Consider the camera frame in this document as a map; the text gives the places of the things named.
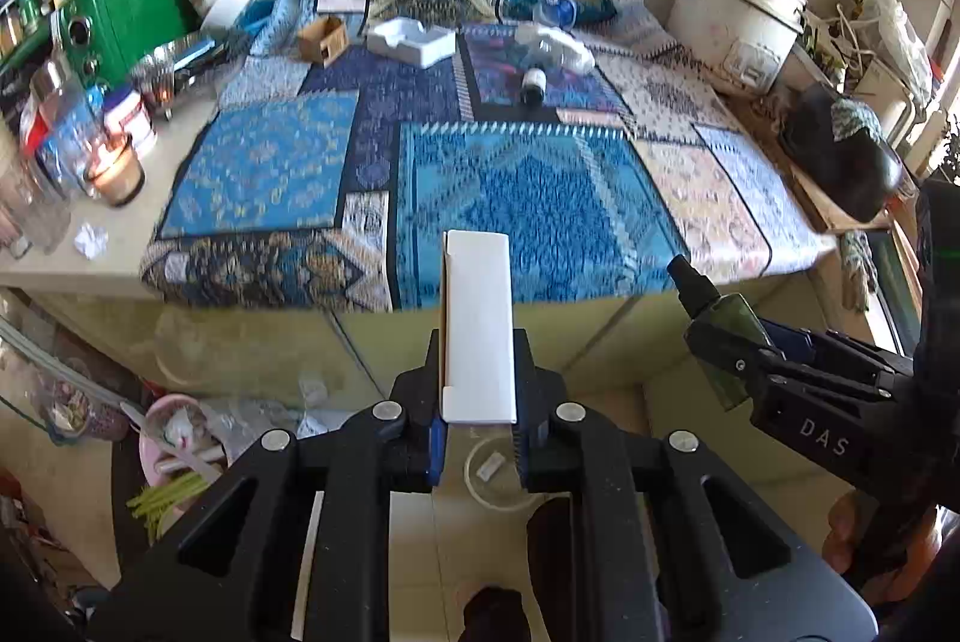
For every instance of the perforated steel steamer basket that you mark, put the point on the perforated steel steamer basket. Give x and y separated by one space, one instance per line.
171 68

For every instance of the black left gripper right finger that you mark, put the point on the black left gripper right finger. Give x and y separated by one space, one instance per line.
642 540

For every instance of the small dark glass bottle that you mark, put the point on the small dark glass bottle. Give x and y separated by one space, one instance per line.
722 334

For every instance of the lit candle in jar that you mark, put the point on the lit candle in jar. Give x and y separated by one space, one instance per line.
114 171

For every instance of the pink trash bin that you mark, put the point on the pink trash bin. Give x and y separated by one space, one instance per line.
176 438

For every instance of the blue patterned patchwork tablecloth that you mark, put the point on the blue patterned patchwork tablecloth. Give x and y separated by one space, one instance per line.
333 187

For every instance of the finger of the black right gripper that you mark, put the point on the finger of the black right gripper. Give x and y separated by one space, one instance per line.
836 353
757 360

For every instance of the right hand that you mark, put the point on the right hand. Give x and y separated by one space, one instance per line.
887 590

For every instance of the white rectangular box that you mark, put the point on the white rectangular box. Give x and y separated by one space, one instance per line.
477 382

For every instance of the green box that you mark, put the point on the green box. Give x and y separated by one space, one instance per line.
104 39

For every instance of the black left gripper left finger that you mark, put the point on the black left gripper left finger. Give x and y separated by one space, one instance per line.
292 541

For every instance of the white red label jar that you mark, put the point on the white red label jar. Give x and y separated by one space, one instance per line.
125 111

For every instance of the clear glass jar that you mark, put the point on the clear glass jar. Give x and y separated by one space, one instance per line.
34 206

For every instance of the brown cardboard box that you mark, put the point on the brown cardboard box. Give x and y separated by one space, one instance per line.
323 40

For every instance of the white tissue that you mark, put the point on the white tissue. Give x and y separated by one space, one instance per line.
556 47

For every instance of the white plastic tray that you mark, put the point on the white plastic tray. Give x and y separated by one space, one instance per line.
412 43

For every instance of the black round pot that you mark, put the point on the black round pot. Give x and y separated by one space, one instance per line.
838 143

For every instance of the white rice cooker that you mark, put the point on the white rice cooker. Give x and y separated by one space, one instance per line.
743 44

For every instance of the blue lidded plastic cup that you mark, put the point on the blue lidded plastic cup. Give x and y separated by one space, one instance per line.
555 13

